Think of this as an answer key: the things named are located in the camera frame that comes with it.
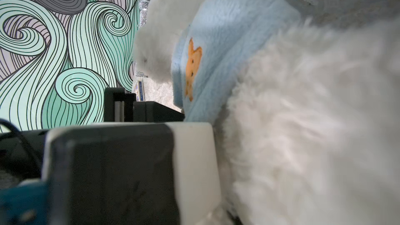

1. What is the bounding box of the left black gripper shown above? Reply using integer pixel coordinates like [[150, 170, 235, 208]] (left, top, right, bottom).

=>
[[1, 87, 184, 181]]

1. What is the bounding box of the light blue teddy hoodie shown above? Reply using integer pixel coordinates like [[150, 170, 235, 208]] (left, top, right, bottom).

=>
[[171, 0, 301, 124]]

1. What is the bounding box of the white teddy bear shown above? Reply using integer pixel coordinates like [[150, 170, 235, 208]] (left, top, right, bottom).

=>
[[134, 0, 400, 225]]

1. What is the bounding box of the small card on table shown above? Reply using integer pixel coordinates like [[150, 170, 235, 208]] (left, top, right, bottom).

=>
[[134, 80, 145, 102]]

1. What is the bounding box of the clear tube with beads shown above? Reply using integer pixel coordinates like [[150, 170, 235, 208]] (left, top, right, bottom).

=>
[[135, 0, 151, 78]]

